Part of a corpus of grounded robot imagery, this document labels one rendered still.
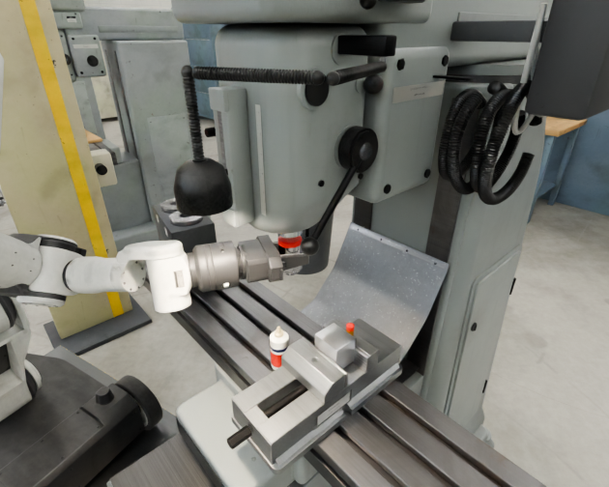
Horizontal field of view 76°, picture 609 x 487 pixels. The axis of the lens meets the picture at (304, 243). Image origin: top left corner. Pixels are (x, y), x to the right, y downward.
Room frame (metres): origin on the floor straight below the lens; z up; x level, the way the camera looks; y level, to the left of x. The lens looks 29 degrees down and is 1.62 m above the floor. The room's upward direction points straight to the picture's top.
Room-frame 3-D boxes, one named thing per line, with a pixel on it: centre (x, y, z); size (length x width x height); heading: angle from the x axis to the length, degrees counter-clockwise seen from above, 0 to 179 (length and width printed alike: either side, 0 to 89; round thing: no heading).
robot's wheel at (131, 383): (0.90, 0.58, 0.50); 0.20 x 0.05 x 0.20; 60
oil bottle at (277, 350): (0.63, 0.05, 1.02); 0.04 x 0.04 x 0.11
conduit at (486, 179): (0.70, -0.30, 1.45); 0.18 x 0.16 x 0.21; 132
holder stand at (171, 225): (1.03, 0.36, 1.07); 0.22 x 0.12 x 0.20; 32
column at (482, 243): (1.08, -0.43, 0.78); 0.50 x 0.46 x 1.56; 132
